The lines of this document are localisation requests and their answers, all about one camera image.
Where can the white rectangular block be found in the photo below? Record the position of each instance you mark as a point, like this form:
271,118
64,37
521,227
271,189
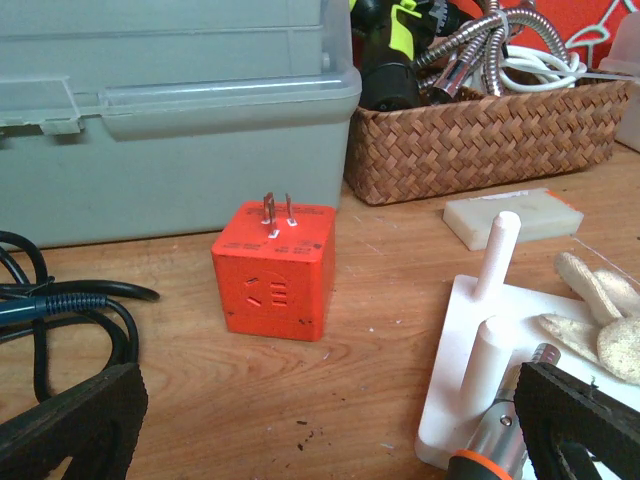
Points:
539,213

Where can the orange cube power adapter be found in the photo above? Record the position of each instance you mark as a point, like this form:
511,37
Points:
275,268

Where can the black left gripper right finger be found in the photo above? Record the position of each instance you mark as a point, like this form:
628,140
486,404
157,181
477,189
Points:
567,424

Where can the woven wicker basket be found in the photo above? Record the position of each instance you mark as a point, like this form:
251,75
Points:
481,141

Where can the white knit work glove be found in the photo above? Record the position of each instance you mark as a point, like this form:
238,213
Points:
610,338

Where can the white peg base plate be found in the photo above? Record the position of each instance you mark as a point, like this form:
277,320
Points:
489,328

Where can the grey plastic storage box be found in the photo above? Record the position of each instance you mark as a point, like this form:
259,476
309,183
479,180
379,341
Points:
133,119

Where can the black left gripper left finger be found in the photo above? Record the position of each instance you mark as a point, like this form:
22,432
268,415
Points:
96,424

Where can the clear lidded plastic container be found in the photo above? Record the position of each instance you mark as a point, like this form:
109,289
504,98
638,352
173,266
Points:
623,59

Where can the black and green drill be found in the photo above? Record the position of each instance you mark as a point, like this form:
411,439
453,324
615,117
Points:
393,33

